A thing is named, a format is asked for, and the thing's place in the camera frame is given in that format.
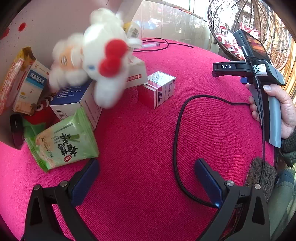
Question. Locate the white box red print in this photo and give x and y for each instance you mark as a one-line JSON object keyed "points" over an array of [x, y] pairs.
{"points": [[137, 74]]}

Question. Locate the red white medicine box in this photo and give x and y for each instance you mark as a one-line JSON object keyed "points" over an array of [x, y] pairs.
{"points": [[150, 97]]}

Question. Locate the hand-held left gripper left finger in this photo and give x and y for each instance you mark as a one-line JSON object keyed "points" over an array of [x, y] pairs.
{"points": [[85, 178]]}

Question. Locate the white blue label medicine box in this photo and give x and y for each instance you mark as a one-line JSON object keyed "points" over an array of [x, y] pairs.
{"points": [[30, 92]]}

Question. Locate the red strawberry plush toy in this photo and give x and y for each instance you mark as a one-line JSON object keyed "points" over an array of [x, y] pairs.
{"points": [[44, 115]]}

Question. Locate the person's leg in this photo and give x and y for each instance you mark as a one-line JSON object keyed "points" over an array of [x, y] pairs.
{"points": [[282, 204]]}

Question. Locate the wicker hanging chair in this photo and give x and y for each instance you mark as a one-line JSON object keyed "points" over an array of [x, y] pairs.
{"points": [[222, 14]]}

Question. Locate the orange medicine box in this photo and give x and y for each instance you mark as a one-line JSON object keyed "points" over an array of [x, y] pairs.
{"points": [[11, 78]]}

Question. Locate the grey fleece cloth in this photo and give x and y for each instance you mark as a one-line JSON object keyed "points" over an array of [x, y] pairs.
{"points": [[259, 171]]}

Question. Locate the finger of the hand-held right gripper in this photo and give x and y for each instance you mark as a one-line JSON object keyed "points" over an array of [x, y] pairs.
{"points": [[240, 68]]}

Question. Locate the green snack packet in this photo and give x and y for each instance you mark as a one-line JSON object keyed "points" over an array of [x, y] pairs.
{"points": [[62, 139]]}

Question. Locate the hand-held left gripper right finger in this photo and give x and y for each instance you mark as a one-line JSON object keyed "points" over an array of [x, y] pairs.
{"points": [[208, 180]]}

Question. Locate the person's right forearm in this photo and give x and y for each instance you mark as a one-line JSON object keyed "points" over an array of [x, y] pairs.
{"points": [[289, 146]]}

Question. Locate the person's right hand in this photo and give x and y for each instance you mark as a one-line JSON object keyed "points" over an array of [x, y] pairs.
{"points": [[288, 111]]}

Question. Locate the red patterned cushion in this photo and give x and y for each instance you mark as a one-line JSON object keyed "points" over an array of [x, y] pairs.
{"points": [[227, 42]]}

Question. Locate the white plush toy red bow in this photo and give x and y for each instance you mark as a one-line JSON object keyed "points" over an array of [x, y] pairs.
{"points": [[101, 48]]}

